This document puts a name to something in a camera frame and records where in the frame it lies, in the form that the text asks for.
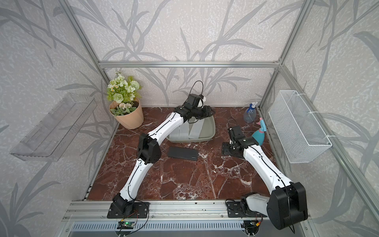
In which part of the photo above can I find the teal pink spray bottle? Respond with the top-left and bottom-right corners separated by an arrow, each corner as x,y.
252,118 -> 267,146

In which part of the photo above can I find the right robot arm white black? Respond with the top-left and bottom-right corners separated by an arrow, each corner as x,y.
222,126 -> 309,230

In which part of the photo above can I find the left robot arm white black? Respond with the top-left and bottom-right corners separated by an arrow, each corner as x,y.
110,94 -> 215,216

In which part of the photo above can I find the left green circuit board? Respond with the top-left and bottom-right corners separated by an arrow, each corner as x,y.
117,220 -> 135,230

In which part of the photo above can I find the clear plastic wall shelf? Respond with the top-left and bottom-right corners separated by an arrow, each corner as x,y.
10,93 -> 97,162

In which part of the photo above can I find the translucent white pencil case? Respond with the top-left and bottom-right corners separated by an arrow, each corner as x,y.
168,127 -> 180,141

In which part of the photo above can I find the black pencil case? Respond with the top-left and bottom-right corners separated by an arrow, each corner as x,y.
167,147 -> 198,161

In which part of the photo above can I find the right circuit board with wires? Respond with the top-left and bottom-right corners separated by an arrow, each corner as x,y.
241,220 -> 262,236

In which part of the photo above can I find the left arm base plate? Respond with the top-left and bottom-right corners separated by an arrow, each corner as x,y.
107,201 -> 150,219

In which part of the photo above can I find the grey-green plastic storage box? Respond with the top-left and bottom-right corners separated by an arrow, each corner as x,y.
167,116 -> 216,143

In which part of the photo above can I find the aluminium front rail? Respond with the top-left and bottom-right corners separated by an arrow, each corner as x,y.
62,199 -> 311,222

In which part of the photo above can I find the clear blue spray bottle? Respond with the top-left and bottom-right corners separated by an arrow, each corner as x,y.
243,102 -> 257,124

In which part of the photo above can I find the translucent pencil case front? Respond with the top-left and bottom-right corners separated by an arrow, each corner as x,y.
189,119 -> 204,140

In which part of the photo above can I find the white wire mesh basket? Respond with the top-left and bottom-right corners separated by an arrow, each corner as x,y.
268,90 -> 332,164

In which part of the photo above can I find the terracotta pot with flowers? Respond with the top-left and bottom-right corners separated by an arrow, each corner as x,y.
107,71 -> 144,129

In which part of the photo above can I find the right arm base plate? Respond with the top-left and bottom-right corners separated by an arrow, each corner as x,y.
225,199 -> 267,218

